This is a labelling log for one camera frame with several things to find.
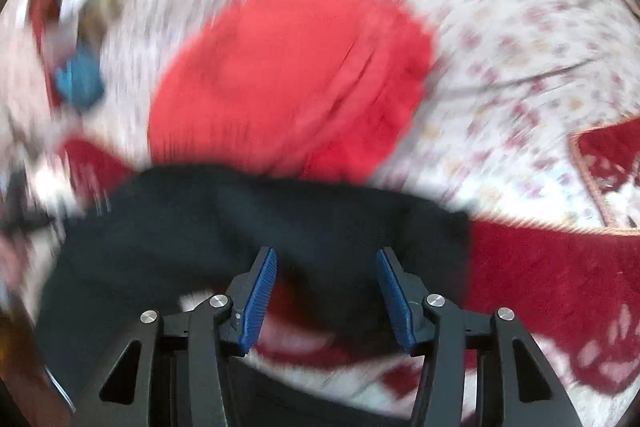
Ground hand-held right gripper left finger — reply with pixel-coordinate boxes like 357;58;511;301
70;247;279;427

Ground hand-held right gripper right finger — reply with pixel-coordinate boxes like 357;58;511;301
376;247;584;427

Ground black pants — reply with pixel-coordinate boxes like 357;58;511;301
37;164;473;414

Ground red patterned carpet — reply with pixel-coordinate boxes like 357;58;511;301
55;114;640;427

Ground red garment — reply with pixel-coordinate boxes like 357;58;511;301
147;0;437;184

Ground brown wooden furniture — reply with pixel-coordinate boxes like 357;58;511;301
0;302;71;427

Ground blue object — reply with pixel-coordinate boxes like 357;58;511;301
52;44;107;112

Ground white floral bed sheet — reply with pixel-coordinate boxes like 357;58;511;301
0;0;640;238

